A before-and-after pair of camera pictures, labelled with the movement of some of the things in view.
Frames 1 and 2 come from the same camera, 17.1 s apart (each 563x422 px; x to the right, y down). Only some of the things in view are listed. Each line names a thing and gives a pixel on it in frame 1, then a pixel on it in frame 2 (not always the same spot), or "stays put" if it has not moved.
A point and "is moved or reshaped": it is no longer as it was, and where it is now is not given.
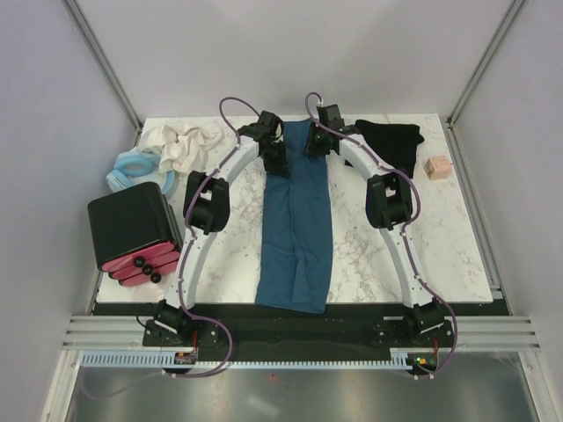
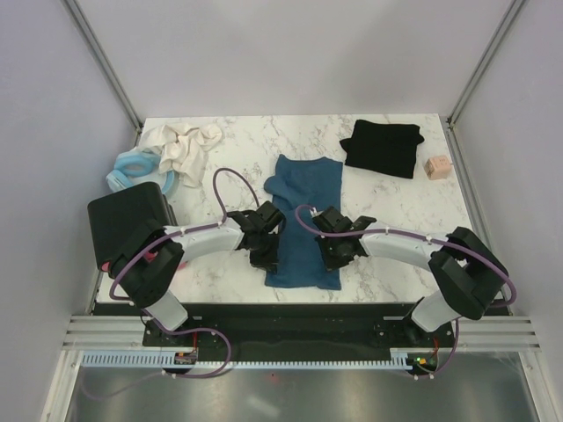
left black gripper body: (275, 161) to (264, 256)
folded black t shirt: (395, 144) stays put
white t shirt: (185, 149) stays put
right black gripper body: (315, 146) to (333, 257)
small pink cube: (437, 167) stays put
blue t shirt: (296, 232) is moved or reshaped
